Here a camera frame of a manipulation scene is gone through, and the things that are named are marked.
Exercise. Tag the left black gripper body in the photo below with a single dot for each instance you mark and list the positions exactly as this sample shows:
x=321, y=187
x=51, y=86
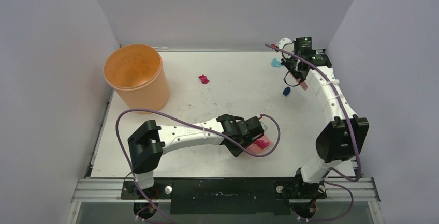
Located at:
x=246, y=141

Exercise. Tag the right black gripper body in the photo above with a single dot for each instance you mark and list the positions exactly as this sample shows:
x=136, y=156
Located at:
x=292, y=66

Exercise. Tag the pink plastic dustpan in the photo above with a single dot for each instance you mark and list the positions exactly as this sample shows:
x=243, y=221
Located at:
x=254, y=151

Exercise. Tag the orange plastic bucket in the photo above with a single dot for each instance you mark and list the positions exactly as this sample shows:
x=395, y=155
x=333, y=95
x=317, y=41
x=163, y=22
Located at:
x=136, y=74

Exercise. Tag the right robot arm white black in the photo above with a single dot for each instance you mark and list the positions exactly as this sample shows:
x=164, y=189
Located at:
x=344, y=134

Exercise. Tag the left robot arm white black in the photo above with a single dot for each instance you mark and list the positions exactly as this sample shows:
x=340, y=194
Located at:
x=150, y=141

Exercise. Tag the magenta paper scrap right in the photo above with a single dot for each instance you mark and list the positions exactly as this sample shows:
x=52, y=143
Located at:
x=262, y=144

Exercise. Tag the magenta paper scrap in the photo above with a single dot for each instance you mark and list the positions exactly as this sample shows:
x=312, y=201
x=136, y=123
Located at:
x=204, y=79
x=262, y=144

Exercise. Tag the teal paper scrap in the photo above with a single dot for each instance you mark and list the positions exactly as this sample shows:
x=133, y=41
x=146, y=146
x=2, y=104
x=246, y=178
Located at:
x=275, y=63

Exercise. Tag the dark blue paper scrap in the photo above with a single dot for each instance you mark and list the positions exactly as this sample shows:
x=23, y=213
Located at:
x=286, y=91

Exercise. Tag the magenta paper scrap upper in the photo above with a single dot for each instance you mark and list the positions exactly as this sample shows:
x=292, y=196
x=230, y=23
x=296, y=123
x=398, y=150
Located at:
x=204, y=79

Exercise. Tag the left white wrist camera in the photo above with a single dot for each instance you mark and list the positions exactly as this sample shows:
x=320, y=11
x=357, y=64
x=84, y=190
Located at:
x=264, y=126

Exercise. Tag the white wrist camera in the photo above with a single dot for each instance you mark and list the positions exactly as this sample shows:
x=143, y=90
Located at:
x=264, y=126
x=286, y=44

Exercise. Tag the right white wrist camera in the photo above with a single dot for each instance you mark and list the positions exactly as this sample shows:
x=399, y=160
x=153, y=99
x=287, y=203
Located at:
x=286, y=44

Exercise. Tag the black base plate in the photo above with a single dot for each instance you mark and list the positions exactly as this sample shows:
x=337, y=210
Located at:
x=234, y=195

